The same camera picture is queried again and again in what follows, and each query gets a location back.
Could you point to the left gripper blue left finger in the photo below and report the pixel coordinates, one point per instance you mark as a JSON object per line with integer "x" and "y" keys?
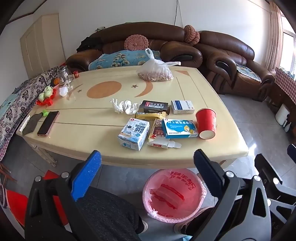
{"x": 85, "y": 175}

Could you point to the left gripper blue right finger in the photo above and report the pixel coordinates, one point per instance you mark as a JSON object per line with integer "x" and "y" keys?
{"x": 211, "y": 172}

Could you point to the red paper cup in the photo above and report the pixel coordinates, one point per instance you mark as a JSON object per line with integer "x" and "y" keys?
{"x": 206, "y": 123}

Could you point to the blue cartoon medicine box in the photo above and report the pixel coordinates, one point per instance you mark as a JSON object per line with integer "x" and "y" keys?
{"x": 179, "y": 128}

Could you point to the white milk carton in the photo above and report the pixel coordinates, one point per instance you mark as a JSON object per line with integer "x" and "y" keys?
{"x": 134, "y": 133}

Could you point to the brown patterned box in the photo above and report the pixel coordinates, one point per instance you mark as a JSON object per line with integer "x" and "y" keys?
{"x": 157, "y": 137}

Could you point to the white blue medicine box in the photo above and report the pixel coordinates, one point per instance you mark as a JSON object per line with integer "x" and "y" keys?
{"x": 182, "y": 107}

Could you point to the gold snack wrapper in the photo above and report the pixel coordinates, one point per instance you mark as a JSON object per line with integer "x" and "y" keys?
{"x": 150, "y": 116}

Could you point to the white tissue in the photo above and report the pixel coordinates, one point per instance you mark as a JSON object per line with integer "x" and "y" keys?
{"x": 126, "y": 106}

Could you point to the black cardboard box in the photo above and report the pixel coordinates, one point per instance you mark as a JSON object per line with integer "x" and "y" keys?
{"x": 153, "y": 107}

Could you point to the pink lined trash bin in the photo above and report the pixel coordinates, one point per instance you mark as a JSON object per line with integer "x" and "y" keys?
{"x": 173, "y": 195}

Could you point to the smartphone with pink case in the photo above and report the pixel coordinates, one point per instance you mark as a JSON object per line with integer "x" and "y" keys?
{"x": 47, "y": 123}

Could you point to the dark grey cloth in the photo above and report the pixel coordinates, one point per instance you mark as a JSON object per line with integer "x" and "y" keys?
{"x": 32, "y": 123}

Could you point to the green clip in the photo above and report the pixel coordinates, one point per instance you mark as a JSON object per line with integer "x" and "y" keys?
{"x": 45, "y": 113}

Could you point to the checkered red tablecloth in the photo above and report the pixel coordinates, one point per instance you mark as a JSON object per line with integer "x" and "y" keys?
{"x": 286, "y": 83}

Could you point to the glass jar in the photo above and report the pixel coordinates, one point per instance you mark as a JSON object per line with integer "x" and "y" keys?
{"x": 64, "y": 75}

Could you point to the floral patterned sofa cover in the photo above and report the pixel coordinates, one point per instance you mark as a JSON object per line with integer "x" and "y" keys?
{"x": 16, "y": 107}

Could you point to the small red cup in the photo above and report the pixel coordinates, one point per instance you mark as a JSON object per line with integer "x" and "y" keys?
{"x": 76, "y": 74}

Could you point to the brown leather armchair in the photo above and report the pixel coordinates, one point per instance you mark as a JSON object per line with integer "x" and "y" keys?
{"x": 228, "y": 65}

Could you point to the beige window curtain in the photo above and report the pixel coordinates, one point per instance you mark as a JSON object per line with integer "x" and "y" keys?
{"x": 275, "y": 39}

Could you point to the brown leather sofa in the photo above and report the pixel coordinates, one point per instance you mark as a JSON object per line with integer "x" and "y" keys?
{"x": 172, "y": 43}

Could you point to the plastic bag of peanuts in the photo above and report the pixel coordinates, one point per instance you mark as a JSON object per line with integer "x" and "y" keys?
{"x": 155, "y": 70}

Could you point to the blue floral seat cover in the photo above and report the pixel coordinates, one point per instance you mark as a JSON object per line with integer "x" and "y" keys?
{"x": 119, "y": 59}

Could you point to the cream wooden door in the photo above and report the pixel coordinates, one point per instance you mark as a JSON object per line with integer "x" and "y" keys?
{"x": 41, "y": 45}

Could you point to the pink knitted cushion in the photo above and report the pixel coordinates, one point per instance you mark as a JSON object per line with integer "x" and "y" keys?
{"x": 192, "y": 36}

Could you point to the pink round cushion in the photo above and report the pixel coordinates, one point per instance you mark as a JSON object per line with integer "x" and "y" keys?
{"x": 136, "y": 42}

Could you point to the white appliance by wall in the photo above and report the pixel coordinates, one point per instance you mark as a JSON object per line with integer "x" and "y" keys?
{"x": 282, "y": 115}

